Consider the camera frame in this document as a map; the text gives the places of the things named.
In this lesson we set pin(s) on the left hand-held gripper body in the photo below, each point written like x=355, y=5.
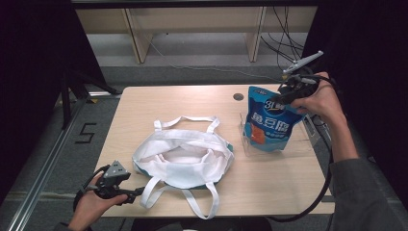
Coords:
x=116, y=170

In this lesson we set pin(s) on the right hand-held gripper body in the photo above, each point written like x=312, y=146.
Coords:
x=303, y=84

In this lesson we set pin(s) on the blue snack packet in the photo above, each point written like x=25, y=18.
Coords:
x=269, y=122

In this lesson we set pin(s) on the clear plastic container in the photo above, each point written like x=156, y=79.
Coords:
x=298, y=142

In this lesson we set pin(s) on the white tote bag coloured shapes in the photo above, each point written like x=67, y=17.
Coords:
x=186, y=160

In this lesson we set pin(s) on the person's right hand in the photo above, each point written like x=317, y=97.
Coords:
x=324, y=99

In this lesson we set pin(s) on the person's left hand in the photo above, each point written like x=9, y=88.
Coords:
x=89, y=207

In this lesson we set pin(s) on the yellow tape piece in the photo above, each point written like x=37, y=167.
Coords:
x=284, y=77
x=93, y=100

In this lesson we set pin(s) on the person's dark lap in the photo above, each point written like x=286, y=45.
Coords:
x=198, y=225

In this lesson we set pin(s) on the black curtain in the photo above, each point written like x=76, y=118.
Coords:
x=375, y=64
x=32, y=64

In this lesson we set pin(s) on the grey tape strip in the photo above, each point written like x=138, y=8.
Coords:
x=325, y=199

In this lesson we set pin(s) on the grey flat bracket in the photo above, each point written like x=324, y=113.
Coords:
x=312, y=131

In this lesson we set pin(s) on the aluminium floor rail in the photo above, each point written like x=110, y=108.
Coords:
x=324, y=128
x=41, y=179

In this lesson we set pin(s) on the light wooden desk frame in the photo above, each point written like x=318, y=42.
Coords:
x=141, y=35

